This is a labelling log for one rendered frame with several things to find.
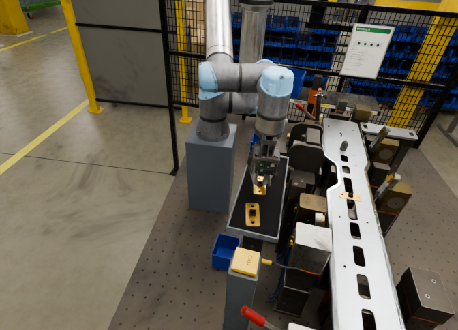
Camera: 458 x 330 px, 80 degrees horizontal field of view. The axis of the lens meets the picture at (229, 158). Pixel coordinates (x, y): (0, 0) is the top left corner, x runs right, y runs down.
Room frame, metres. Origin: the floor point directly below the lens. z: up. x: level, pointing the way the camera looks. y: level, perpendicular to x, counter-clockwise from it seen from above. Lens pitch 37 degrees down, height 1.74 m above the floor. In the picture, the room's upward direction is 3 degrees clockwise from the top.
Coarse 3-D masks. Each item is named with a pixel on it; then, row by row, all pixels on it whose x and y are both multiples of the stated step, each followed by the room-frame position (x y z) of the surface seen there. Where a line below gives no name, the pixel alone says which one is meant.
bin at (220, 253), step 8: (216, 240) 0.69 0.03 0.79; (224, 240) 0.72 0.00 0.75; (232, 240) 0.71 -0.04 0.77; (240, 240) 0.70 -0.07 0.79; (216, 248) 0.69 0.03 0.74; (224, 248) 0.72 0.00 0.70; (232, 248) 0.71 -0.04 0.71; (216, 256) 0.62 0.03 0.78; (224, 256) 0.68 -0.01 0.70; (216, 264) 0.62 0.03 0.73; (224, 264) 0.62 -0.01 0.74
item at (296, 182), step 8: (296, 184) 0.72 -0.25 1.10; (304, 184) 0.72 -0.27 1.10; (296, 192) 0.71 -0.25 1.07; (304, 192) 0.71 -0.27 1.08; (288, 200) 0.72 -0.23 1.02; (296, 200) 0.71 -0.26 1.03; (288, 208) 0.72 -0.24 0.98; (288, 216) 0.71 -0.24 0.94; (288, 224) 0.71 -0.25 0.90; (280, 232) 0.72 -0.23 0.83; (280, 240) 0.72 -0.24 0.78; (280, 248) 0.71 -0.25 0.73
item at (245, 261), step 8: (240, 248) 0.40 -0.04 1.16; (240, 256) 0.38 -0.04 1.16; (248, 256) 0.38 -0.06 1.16; (256, 256) 0.38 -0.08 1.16; (232, 264) 0.36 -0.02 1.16; (240, 264) 0.36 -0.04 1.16; (248, 264) 0.36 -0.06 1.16; (256, 264) 0.36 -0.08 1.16; (240, 272) 0.35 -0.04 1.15; (248, 272) 0.34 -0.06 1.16; (256, 272) 0.34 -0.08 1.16
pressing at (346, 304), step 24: (336, 120) 1.41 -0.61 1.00; (336, 144) 1.16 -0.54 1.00; (360, 144) 1.17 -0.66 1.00; (336, 168) 0.95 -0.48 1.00; (360, 168) 0.97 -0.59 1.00; (336, 192) 0.80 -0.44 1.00; (360, 192) 0.81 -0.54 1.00; (336, 216) 0.67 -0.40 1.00; (360, 216) 0.68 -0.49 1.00; (336, 240) 0.57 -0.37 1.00; (360, 240) 0.57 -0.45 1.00; (336, 264) 0.48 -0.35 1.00; (384, 264) 0.49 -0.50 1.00; (336, 288) 0.40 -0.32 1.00; (384, 288) 0.41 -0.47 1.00; (336, 312) 0.34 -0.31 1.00; (360, 312) 0.34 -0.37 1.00; (384, 312) 0.35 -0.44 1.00
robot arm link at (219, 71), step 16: (208, 0) 0.90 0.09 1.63; (224, 0) 0.89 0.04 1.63; (208, 16) 0.84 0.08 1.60; (224, 16) 0.83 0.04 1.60; (208, 32) 0.80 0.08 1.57; (224, 32) 0.79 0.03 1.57; (208, 48) 0.75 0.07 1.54; (224, 48) 0.74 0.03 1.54; (208, 64) 0.69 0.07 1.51; (224, 64) 0.69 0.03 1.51; (240, 64) 0.70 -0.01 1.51; (208, 80) 0.66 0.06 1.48; (224, 80) 0.67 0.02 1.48; (240, 80) 0.67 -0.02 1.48
